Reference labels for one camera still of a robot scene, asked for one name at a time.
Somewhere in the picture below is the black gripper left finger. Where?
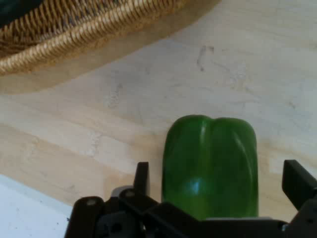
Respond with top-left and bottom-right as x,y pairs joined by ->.
64,162 -> 208,238

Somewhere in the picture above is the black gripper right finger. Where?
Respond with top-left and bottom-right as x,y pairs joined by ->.
281,159 -> 317,238

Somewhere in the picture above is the green bell pepper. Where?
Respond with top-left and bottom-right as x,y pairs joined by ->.
161,114 -> 260,221

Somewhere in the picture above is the woven wicker basket with handles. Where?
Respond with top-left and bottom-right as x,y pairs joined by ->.
0,0 -> 221,76

